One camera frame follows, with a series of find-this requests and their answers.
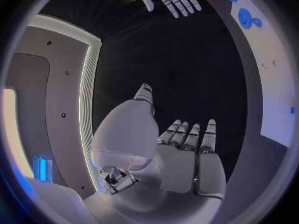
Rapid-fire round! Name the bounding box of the white task board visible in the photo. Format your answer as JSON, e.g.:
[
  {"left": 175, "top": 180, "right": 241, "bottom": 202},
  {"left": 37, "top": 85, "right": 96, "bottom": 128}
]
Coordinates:
[{"left": 228, "top": 0, "right": 298, "bottom": 148}]

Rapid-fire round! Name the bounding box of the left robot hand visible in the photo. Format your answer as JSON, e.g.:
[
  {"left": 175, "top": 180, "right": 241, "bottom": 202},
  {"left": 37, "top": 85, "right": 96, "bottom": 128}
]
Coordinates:
[{"left": 83, "top": 83, "right": 228, "bottom": 224}]

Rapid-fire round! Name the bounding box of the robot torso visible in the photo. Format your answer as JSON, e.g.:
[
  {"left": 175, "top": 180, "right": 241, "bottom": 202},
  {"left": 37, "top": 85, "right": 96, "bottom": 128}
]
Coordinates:
[{"left": 1, "top": 14, "right": 103, "bottom": 199}]

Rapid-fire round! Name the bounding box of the glowing light bar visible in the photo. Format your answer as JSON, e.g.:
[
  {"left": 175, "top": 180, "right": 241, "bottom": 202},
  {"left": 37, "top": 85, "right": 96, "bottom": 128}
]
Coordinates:
[{"left": 32, "top": 153, "right": 54, "bottom": 184}]

